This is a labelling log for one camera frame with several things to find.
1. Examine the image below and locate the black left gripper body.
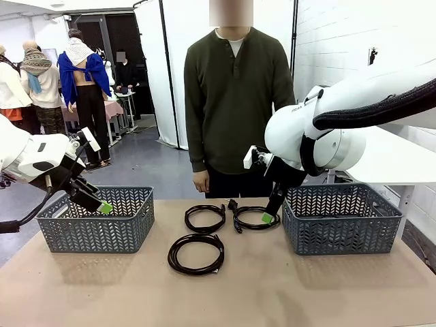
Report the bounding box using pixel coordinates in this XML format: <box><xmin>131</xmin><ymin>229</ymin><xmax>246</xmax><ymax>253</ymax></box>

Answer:
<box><xmin>46</xmin><ymin>157</ymin><xmax>86</xmax><ymax>198</ymax></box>

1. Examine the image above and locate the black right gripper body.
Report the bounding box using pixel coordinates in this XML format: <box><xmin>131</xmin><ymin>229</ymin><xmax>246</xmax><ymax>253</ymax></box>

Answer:
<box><xmin>264</xmin><ymin>157</ymin><xmax>307</xmax><ymax>189</ymax></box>

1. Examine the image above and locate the small black cable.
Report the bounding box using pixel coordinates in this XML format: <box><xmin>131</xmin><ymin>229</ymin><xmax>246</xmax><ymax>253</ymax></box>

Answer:
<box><xmin>184</xmin><ymin>203</ymin><xmax>228</xmax><ymax>234</ymax></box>

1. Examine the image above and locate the large black cable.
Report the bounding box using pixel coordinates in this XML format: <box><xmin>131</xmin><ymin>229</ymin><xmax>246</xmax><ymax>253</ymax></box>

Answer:
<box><xmin>167</xmin><ymin>233</ymin><xmax>225</xmax><ymax>276</ymax></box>

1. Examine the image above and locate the person's right forearm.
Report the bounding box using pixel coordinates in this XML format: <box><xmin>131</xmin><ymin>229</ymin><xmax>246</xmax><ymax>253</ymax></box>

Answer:
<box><xmin>185</xmin><ymin>112</ymin><xmax>208</xmax><ymax>173</ymax></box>

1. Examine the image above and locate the person's right hand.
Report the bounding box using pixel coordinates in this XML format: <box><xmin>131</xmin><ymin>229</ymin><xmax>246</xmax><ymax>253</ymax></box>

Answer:
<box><xmin>192</xmin><ymin>171</ymin><xmax>211</xmax><ymax>194</ymax></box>

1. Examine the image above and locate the grey plastic mesh basket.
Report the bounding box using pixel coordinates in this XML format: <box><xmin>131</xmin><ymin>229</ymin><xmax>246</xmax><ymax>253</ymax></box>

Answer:
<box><xmin>35</xmin><ymin>185</ymin><xmax>155</xmax><ymax>254</ymax></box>
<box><xmin>281</xmin><ymin>183</ymin><xmax>404</xmax><ymax>256</ymax></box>

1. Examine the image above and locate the table with pink cloth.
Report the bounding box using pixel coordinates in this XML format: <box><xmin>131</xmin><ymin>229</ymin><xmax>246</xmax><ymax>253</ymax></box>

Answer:
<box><xmin>61</xmin><ymin>100</ymin><xmax>124</xmax><ymax>147</ymax></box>

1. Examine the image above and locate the person in green sweater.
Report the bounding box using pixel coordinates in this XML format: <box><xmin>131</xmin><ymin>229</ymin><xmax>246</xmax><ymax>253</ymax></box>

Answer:
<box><xmin>183</xmin><ymin>27</ymin><xmax>296</xmax><ymax>199</ymax></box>

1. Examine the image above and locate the mannequin with patterned scarf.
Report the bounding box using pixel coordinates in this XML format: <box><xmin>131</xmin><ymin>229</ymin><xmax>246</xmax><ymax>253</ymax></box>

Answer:
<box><xmin>20</xmin><ymin>40</ymin><xmax>67</xmax><ymax>136</ymax></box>

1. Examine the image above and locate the small white desk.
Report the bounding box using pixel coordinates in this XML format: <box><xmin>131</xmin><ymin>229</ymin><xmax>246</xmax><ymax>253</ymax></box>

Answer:
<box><xmin>114</xmin><ymin>91</ymin><xmax>139</xmax><ymax>134</ymax></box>

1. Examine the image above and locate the mannequin with white coat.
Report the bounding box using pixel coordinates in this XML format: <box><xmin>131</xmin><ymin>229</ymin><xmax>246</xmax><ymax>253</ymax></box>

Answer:
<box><xmin>0</xmin><ymin>44</ymin><xmax>33</xmax><ymax>134</ymax></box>

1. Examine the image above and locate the mannequin with blue jacket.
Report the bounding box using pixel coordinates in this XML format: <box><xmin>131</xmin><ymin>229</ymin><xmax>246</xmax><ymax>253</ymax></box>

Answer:
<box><xmin>57</xmin><ymin>29</ymin><xmax>113</xmax><ymax>168</ymax></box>

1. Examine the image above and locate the white dress form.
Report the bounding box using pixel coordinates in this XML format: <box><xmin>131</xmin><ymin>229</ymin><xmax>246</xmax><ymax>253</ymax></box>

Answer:
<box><xmin>100</xmin><ymin>47</ymin><xmax>119</xmax><ymax>99</ymax></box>

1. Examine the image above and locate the background person in black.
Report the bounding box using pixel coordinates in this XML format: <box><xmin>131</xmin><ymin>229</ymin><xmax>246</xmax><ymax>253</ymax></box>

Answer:
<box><xmin>114</xmin><ymin>50</ymin><xmax>142</xmax><ymax>121</ymax></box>

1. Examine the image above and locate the narrow white backdrop panel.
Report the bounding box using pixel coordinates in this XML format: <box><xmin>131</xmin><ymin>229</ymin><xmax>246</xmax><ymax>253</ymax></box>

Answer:
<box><xmin>132</xmin><ymin>0</ymin><xmax>181</xmax><ymax>150</ymax></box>

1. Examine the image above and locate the black backdrop stand pole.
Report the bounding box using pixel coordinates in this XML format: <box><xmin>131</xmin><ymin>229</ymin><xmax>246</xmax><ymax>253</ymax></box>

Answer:
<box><xmin>291</xmin><ymin>0</ymin><xmax>300</xmax><ymax>76</ymax></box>

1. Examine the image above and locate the black mesh double door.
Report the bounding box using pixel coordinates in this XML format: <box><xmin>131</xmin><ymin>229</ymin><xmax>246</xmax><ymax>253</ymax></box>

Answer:
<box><xmin>67</xmin><ymin>13</ymin><xmax>155</xmax><ymax>119</ymax></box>

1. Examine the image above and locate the wide white backdrop panel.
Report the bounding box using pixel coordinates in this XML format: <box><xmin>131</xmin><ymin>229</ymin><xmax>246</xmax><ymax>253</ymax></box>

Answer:
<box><xmin>159</xmin><ymin>0</ymin><xmax>298</xmax><ymax>151</ymax></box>

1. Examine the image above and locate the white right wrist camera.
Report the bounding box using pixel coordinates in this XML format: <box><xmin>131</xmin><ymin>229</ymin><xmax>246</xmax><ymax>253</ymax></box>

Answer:
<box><xmin>243</xmin><ymin>145</ymin><xmax>270</xmax><ymax>170</ymax></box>

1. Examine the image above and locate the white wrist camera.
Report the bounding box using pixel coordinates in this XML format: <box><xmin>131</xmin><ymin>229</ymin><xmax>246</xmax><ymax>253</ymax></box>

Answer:
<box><xmin>243</xmin><ymin>145</ymin><xmax>270</xmax><ymax>170</ymax></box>
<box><xmin>69</xmin><ymin>127</ymin><xmax>102</xmax><ymax>153</ymax></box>

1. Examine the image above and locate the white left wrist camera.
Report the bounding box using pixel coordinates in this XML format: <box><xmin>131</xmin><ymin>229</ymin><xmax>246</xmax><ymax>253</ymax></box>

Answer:
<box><xmin>69</xmin><ymin>127</ymin><xmax>102</xmax><ymax>153</ymax></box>

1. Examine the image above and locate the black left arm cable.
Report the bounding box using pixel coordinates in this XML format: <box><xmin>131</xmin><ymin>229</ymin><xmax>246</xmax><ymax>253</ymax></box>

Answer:
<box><xmin>0</xmin><ymin>141</ymin><xmax>86</xmax><ymax>234</ymax></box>

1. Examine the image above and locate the black braided cable sleeve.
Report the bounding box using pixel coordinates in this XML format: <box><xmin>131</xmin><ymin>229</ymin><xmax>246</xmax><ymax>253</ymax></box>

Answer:
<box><xmin>312</xmin><ymin>76</ymin><xmax>436</xmax><ymax>131</ymax></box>

